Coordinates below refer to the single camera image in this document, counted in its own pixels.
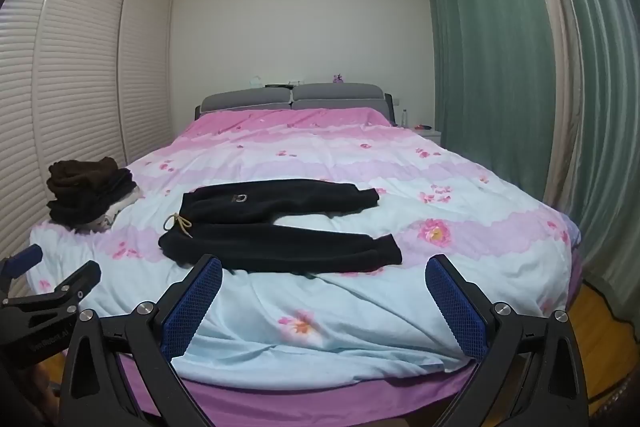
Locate stack of black folded clothes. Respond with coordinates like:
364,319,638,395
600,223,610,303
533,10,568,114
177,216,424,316
46,169,138,228

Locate green curtain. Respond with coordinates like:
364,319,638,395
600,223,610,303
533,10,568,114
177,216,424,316
530,0,640,323
422,0,557,212

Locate grey padded headboard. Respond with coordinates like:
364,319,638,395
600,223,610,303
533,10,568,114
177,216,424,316
194,83,397,128

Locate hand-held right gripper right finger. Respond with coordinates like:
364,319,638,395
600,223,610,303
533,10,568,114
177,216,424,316
424,253,591,427

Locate beige curtain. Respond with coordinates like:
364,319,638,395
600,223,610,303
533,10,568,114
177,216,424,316
515,0,581,218

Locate black pants with tan drawstring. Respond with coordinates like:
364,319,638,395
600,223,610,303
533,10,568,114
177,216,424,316
158,178,404,277

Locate white nightstand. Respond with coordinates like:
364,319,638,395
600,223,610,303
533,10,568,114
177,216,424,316
410,127,444,148

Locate white louvered wardrobe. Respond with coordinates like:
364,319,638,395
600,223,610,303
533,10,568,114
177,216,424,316
0,0,176,258

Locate white printed garment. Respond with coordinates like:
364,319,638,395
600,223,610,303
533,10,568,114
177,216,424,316
82,187,147,232

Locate brown fleece folded garment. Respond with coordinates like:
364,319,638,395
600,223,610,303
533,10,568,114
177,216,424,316
47,156,120,194

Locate purple bed sheet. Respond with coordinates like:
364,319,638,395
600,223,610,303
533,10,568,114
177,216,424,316
115,257,587,427

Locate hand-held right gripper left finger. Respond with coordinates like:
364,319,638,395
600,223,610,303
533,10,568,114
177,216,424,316
59,253,224,427

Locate pink floral blanket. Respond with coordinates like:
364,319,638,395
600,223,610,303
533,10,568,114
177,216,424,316
25,107,583,393

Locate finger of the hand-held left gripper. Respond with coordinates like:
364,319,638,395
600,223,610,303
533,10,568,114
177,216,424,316
0,260,102,314
0,243,44,294

